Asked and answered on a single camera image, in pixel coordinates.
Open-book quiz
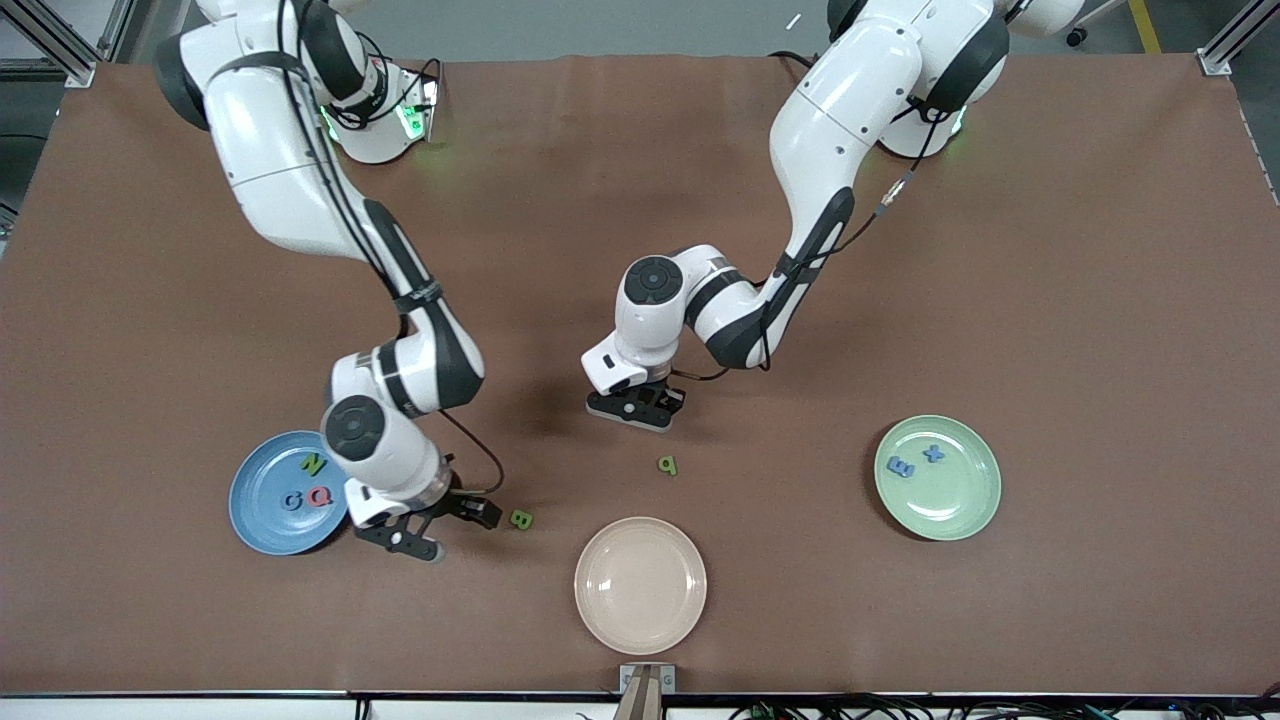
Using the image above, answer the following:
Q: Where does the beige plate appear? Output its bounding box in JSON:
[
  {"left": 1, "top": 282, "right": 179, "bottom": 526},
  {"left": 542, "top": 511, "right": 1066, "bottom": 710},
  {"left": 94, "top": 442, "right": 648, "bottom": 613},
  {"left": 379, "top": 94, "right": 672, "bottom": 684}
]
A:
[{"left": 574, "top": 516, "right": 708, "bottom": 657}]

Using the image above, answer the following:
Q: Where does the blue plate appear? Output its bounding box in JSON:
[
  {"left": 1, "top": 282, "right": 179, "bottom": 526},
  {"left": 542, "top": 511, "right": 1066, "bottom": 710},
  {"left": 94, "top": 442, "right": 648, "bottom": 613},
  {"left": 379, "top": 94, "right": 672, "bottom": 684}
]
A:
[{"left": 228, "top": 430, "right": 351, "bottom": 557}]

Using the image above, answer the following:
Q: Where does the green plate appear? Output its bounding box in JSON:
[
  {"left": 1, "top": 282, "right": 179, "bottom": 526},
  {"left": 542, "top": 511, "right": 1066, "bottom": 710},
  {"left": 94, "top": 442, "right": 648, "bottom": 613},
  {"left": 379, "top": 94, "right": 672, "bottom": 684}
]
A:
[{"left": 873, "top": 414, "right": 1002, "bottom": 542}]

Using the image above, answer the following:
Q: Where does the brown table cover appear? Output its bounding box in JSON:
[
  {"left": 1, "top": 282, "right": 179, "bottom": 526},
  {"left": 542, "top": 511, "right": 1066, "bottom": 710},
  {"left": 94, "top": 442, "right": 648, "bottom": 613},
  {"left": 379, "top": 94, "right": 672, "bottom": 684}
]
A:
[{"left": 0, "top": 50, "right": 1280, "bottom": 698}]

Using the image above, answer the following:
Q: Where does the black chair caster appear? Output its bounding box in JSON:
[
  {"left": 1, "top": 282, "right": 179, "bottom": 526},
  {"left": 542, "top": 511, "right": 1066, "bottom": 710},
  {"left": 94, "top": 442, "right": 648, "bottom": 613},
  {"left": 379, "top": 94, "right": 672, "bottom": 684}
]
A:
[{"left": 1065, "top": 0, "right": 1131, "bottom": 49}]

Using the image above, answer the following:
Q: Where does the yellow floor tape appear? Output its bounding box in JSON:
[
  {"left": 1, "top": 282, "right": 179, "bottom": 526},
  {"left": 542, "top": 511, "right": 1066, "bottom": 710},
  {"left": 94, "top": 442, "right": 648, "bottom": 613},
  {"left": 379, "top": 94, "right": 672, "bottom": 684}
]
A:
[{"left": 1128, "top": 0, "right": 1161, "bottom": 56}]

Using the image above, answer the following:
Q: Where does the grey metal bracket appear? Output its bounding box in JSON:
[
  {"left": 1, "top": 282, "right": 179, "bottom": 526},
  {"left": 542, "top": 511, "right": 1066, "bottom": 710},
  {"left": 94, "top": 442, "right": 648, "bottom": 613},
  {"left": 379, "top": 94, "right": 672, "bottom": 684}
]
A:
[{"left": 619, "top": 663, "right": 677, "bottom": 695}]

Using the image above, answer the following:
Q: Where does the aluminium frame profile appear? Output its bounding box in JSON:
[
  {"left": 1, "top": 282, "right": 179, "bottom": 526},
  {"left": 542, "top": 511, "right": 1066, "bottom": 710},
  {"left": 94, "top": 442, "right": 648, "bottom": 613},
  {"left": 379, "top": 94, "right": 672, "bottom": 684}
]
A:
[
  {"left": 1198, "top": 0, "right": 1280, "bottom": 79},
  {"left": 0, "top": 0, "right": 141, "bottom": 89}
]

